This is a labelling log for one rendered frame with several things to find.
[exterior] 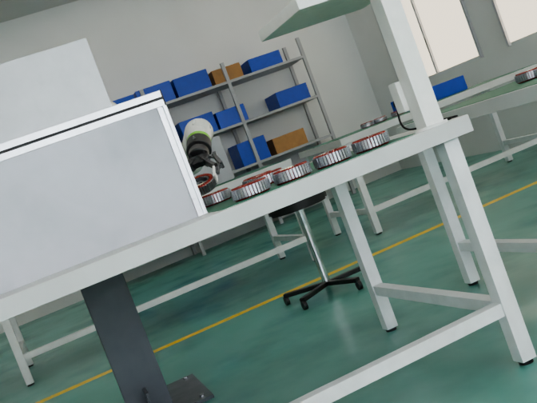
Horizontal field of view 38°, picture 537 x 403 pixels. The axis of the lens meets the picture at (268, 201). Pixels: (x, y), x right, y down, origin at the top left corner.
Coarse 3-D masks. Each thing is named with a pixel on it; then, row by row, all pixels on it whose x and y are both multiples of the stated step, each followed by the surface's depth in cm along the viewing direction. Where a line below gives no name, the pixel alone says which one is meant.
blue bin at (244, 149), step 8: (240, 144) 908; (248, 144) 910; (256, 144) 913; (264, 144) 916; (232, 152) 933; (240, 152) 907; (248, 152) 910; (264, 152) 916; (232, 160) 946; (240, 160) 914; (248, 160) 910
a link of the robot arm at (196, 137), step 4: (192, 136) 284; (196, 136) 282; (200, 136) 282; (204, 136) 283; (188, 140) 284; (192, 140) 281; (196, 140) 280; (200, 140) 280; (204, 140) 281; (208, 140) 283; (188, 144) 281; (192, 144) 281; (204, 144) 281; (208, 144) 281; (188, 148) 281; (208, 148) 282; (188, 152) 282; (188, 156) 284
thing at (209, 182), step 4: (200, 176) 269; (204, 176) 267; (208, 176) 266; (212, 176) 264; (196, 180) 268; (200, 180) 268; (204, 180) 268; (208, 180) 262; (212, 180) 262; (200, 184) 262; (204, 184) 261; (208, 184) 261; (212, 184) 262; (216, 184) 264; (200, 188) 260; (204, 188) 260; (208, 188) 261; (212, 188) 262; (200, 192) 261; (204, 192) 262; (208, 192) 261
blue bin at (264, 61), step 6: (264, 54) 922; (270, 54) 924; (276, 54) 927; (252, 60) 917; (258, 60) 919; (264, 60) 922; (270, 60) 924; (276, 60) 926; (282, 60) 929; (246, 66) 926; (252, 66) 917; (258, 66) 919; (264, 66) 921; (246, 72) 933; (252, 72) 916
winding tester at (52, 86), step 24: (72, 48) 212; (0, 72) 206; (24, 72) 208; (48, 72) 209; (72, 72) 211; (96, 72) 213; (0, 96) 205; (24, 96) 207; (48, 96) 209; (72, 96) 211; (96, 96) 213; (0, 120) 205; (24, 120) 207; (48, 120) 209
